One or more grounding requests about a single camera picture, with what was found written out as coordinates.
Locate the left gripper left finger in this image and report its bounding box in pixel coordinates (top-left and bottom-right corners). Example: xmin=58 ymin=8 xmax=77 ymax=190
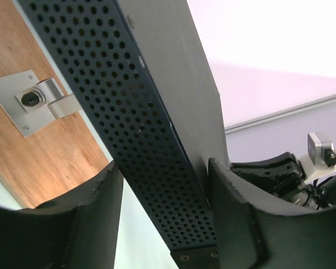
xmin=0 ymin=162 xmax=123 ymax=268

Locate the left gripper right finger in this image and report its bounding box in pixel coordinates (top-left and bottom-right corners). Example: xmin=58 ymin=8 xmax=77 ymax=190
xmin=208 ymin=158 xmax=336 ymax=268

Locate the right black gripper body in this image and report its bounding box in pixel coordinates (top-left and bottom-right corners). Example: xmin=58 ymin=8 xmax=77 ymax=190
xmin=231 ymin=152 xmax=305 ymax=200

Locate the dark grey network switch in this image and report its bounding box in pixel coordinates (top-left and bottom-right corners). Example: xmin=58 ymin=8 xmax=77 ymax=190
xmin=19 ymin=1 xmax=230 ymax=268

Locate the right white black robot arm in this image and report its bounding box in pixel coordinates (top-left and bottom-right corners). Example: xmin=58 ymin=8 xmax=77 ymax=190
xmin=231 ymin=152 xmax=336 ymax=210

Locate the wooden board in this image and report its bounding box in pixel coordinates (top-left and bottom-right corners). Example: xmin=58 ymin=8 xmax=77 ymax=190
xmin=0 ymin=1 xmax=110 ymax=210

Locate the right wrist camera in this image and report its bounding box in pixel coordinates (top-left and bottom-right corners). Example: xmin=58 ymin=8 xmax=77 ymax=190
xmin=298 ymin=132 xmax=336 ymax=184

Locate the silver metal mounting bracket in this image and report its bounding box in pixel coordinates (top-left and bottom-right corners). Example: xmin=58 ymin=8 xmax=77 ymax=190
xmin=0 ymin=70 xmax=81 ymax=137

